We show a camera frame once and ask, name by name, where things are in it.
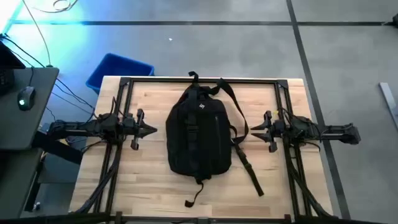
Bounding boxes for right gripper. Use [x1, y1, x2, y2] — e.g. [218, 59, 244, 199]
[250, 110, 286, 153]

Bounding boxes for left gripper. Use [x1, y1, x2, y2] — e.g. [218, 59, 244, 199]
[123, 108, 158, 151]

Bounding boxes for black backpack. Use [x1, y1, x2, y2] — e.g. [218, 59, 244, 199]
[165, 70, 265, 208]

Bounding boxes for blue plastic bin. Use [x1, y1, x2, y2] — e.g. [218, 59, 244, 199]
[85, 52, 155, 95]

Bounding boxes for black desk support beam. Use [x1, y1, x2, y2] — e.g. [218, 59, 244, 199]
[32, 130, 84, 165]

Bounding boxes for black computer mouse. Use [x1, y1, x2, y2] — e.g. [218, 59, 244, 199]
[17, 86, 37, 112]

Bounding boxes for dark grey desk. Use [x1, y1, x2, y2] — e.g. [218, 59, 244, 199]
[0, 67, 60, 152]
[0, 147, 43, 220]

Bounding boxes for grey metal bar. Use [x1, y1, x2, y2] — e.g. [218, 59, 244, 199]
[378, 82, 398, 130]

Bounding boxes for black keyboard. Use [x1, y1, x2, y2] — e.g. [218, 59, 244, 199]
[0, 68, 16, 96]

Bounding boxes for black computer monitor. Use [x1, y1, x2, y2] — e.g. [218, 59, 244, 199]
[0, 41, 26, 70]

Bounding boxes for black metal table frame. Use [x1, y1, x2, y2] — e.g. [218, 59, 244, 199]
[70, 76, 336, 224]

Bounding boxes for black floor cable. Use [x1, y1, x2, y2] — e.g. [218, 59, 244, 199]
[0, 33, 47, 68]
[55, 77, 96, 110]

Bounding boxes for thin grey floor cable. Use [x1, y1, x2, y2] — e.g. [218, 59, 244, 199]
[22, 0, 53, 68]

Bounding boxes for coiled grey floor cable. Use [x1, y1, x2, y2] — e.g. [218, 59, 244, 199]
[30, 0, 78, 14]

